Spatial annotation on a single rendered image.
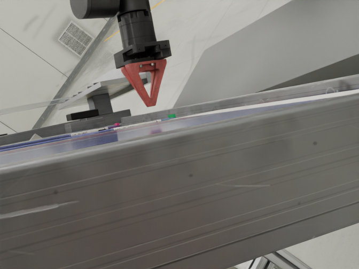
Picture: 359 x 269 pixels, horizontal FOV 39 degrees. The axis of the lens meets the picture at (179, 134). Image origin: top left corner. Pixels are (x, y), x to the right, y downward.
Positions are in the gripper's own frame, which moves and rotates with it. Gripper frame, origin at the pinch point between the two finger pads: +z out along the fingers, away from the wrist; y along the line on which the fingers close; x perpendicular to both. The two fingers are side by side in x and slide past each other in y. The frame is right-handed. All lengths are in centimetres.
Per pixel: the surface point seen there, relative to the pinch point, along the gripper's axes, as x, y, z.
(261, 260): 21.6, -9.5, 36.1
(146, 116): -3.1, 5.1, 2.3
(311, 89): -3.1, 44.4, 1.9
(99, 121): -7.1, -7.8, 1.8
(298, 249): 54, -41, 49
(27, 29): 120, -751, -155
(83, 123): -9.9, -7.9, 1.6
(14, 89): 81, -750, -63
